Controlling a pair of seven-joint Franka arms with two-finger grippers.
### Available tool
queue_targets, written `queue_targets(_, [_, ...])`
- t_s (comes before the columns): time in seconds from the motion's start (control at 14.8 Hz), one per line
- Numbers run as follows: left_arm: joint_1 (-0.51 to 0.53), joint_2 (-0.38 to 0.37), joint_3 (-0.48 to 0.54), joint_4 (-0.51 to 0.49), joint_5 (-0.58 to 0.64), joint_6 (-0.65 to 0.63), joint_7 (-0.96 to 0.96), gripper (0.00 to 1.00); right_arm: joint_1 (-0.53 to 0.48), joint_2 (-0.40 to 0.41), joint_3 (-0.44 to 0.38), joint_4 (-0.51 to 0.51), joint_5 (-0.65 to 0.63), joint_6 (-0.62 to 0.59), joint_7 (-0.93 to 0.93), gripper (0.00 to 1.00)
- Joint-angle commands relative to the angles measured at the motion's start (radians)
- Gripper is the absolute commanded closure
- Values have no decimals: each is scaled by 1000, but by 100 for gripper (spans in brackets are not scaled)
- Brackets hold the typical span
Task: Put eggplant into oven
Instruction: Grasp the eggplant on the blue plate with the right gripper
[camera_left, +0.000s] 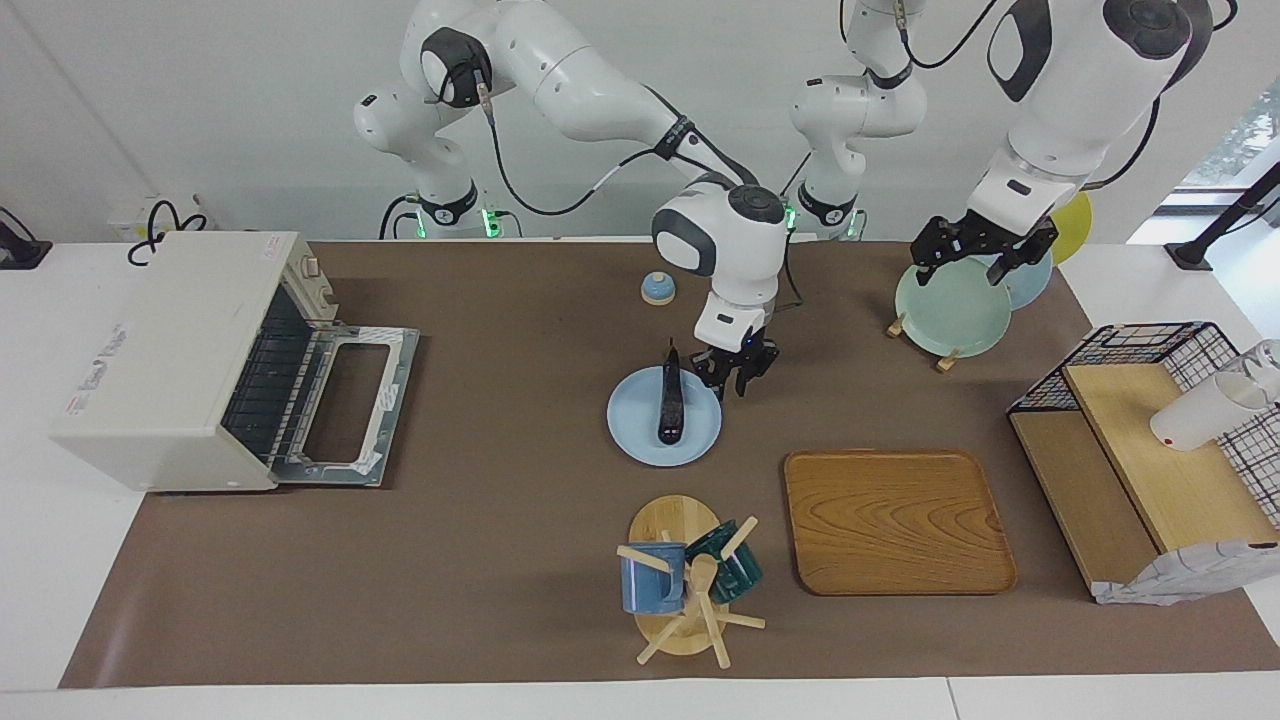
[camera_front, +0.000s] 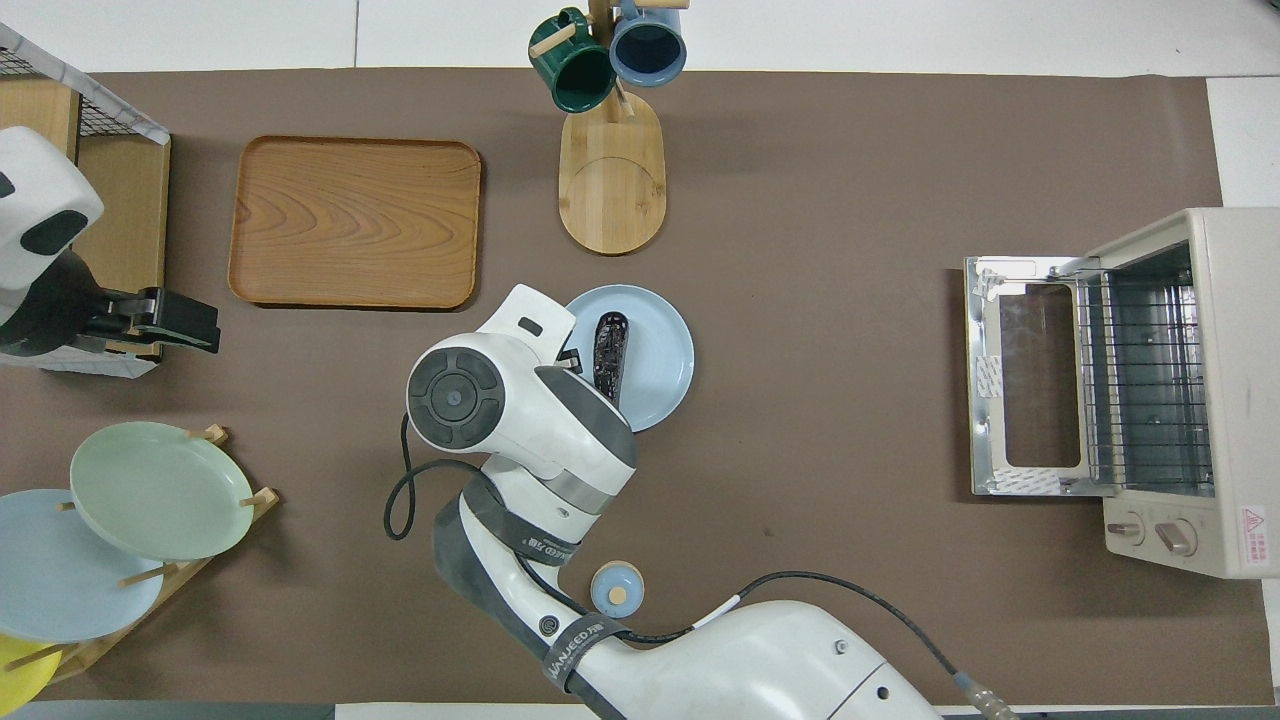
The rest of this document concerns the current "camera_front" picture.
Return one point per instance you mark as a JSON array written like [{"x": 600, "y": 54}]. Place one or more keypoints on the wooden serving tray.
[{"x": 350, "y": 220}]

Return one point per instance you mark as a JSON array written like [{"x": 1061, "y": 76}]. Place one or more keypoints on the white toaster oven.
[{"x": 1240, "y": 300}]

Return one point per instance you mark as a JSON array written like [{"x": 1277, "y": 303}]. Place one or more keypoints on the yellow racked plate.
[{"x": 20, "y": 680}]

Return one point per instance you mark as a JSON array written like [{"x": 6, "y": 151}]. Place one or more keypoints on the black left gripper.
[{"x": 60, "y": 310}]

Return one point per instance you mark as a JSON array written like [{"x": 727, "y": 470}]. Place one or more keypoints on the blue ceramic mug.
[{"x": 648, "y": 72}]

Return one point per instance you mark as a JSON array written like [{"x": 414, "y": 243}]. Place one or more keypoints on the brown table mat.
[{"x": 800, "y": 200}]

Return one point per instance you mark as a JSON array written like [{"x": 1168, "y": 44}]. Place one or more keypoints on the wooden mug tree stand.
[{"x": 612, "y": 190}]

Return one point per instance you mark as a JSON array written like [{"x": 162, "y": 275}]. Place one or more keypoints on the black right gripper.
[{"x": 570, "y": 362}]

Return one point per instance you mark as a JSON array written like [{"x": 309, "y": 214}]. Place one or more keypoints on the pale green racked plate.
[{"x": 160, "y": 490}]

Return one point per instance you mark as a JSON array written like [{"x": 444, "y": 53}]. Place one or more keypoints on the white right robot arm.
[{"x": 520, "y": 400}]

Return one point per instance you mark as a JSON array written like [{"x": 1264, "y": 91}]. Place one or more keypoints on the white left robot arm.
[{"x": 40, "y": 200}]

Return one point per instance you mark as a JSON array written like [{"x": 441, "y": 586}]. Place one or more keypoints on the dark green ceramic mug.
[{"x": 580, "y": 85}]

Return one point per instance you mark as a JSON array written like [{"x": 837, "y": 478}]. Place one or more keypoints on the wooden plate rack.
[{"x": 262, "y": 498}]

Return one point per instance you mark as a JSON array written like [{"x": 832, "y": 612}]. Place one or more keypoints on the light blue racked plate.
[{"x": 60, "y": 590}]

